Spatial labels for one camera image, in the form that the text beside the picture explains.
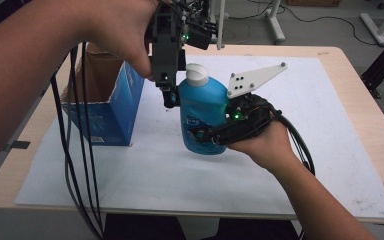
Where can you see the blue bottle with white cap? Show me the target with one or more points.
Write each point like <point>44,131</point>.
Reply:
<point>201,106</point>

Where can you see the person's left hand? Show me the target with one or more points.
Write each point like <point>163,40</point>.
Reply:
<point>123,30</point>

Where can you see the blue cardboard box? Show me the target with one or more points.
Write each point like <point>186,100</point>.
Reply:
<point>113,120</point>

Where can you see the person's dark trousers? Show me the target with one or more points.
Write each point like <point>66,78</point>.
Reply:
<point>140,230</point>

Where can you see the white metal frame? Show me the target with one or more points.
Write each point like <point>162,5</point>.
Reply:
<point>376,30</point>

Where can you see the wooden desk with white legs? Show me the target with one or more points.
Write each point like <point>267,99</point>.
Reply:
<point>275,23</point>

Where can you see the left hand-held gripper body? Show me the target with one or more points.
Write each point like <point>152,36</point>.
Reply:
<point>165,43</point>

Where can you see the black tape strip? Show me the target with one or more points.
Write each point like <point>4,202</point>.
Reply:
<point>16,146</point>

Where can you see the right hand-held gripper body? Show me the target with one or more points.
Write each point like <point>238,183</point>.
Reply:
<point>250,113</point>

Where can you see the person's right hand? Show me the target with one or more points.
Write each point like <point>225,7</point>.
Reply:
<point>270,150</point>

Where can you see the black metal post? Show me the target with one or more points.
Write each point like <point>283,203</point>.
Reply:
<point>383,66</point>

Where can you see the white foam mat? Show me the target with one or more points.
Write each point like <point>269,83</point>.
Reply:
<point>180,186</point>

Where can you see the brown cardboard box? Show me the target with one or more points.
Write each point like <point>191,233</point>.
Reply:
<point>313,2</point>

